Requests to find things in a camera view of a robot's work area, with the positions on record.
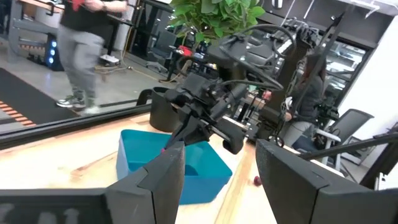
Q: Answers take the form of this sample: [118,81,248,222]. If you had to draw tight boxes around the grey office desk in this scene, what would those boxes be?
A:
[7,0,137,63]

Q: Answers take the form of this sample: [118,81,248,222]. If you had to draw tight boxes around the red box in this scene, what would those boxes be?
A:
[177,45,193,57]

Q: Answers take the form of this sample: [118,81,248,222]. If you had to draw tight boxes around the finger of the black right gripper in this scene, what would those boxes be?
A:
[165,119,191,149]
[178,121,206,146]

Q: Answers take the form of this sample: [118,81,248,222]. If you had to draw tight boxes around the computer tower with blue lights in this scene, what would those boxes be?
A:
[43,32,65,72]

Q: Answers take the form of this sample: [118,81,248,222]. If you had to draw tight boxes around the person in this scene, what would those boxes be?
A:
[55,0,129,115]
[281,52,327,153]

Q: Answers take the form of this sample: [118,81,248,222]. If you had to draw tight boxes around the blue plastic tupperware container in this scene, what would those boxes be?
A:
[115,129,233,205]

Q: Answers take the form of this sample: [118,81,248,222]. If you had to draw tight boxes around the black aluminium table frame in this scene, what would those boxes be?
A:
[0,88,398,191]

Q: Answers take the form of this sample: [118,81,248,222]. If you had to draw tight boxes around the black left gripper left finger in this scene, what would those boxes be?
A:
[104,141,187,224]

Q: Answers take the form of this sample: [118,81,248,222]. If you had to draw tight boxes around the grey office chair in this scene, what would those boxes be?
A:
[315,108,376,175]

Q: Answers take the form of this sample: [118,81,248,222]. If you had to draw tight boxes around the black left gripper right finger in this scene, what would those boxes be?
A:
[254,138,398,224]

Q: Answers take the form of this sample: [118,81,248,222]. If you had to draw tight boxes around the green plant in black pot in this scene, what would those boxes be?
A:
[148,0,267,134]

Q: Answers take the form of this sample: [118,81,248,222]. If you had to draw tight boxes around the black orange-striped floor mat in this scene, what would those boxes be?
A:
[0,67,80,128]

